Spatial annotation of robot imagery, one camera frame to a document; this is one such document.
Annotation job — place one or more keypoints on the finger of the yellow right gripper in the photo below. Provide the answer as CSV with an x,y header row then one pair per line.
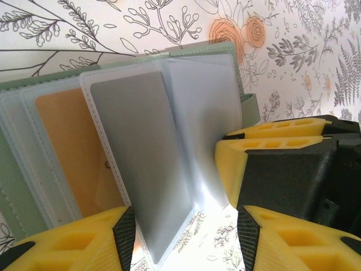
x,y
228,166
282,128

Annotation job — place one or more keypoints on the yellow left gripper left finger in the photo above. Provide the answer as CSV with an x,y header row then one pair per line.
x,y
70,248

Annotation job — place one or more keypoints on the green card holder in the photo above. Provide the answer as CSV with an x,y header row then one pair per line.
x,y
17,158

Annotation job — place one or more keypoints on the grey credit card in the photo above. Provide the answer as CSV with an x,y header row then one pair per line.
x,y
135,141

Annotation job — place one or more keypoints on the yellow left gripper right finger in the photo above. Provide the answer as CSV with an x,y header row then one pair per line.
x,y
296,248

